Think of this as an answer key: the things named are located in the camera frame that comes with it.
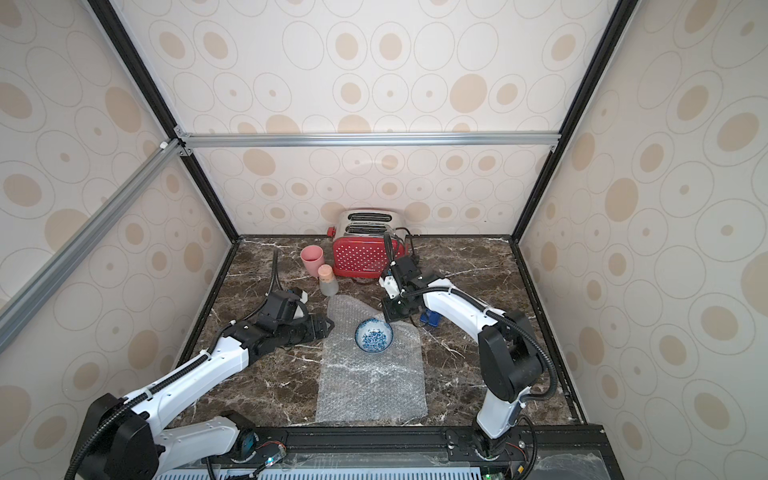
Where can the clear bubble wrap sheet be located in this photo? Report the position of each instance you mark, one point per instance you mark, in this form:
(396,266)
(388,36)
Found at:
(355,387)

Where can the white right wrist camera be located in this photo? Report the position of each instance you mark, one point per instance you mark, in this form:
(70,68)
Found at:
(391,286)

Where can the blue white patterned bowl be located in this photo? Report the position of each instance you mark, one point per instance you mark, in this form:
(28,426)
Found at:
(374,335)

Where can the red polka dot toaster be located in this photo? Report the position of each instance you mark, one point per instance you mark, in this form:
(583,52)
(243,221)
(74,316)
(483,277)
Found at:
(358,243)

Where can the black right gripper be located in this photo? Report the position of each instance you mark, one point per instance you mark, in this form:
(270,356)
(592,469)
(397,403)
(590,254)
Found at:
(398,265)

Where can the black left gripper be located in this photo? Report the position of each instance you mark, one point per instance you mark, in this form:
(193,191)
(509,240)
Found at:
(314,331)

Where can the horizontal aluminium frame bar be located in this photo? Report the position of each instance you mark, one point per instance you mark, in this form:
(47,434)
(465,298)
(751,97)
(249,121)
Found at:
(423,139)

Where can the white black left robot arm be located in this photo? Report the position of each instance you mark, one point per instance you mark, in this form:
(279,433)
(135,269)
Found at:
(180,384)

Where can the pink plastic cup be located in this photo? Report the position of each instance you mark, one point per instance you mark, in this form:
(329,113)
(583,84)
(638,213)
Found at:
(312,258)

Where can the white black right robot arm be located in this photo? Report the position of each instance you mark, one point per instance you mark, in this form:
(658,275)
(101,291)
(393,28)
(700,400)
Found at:
(514,366)

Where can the small bottle with peach cap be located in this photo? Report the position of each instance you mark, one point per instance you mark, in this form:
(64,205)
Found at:
(328,282)

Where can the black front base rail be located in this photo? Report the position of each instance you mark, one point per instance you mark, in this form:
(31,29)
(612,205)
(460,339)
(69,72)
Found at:
(525,451)

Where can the left slanted aluminium frame bar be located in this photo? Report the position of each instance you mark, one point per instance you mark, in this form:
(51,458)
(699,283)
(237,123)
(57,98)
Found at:
(22,308)

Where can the blue tape dispenser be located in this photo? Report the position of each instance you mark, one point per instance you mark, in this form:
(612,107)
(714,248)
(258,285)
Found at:
(430,318)

